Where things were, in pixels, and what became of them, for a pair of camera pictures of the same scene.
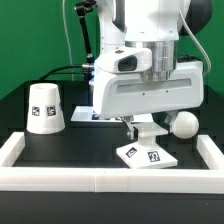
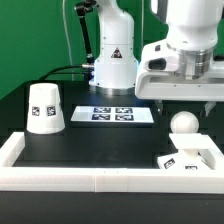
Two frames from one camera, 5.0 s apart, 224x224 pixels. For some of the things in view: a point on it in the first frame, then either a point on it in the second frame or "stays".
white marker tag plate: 86,113 stays
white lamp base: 146,153 -> 189,158
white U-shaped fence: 109,179 stays
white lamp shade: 45,113 stays
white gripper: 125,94 -> 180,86
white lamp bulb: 185,125 stays
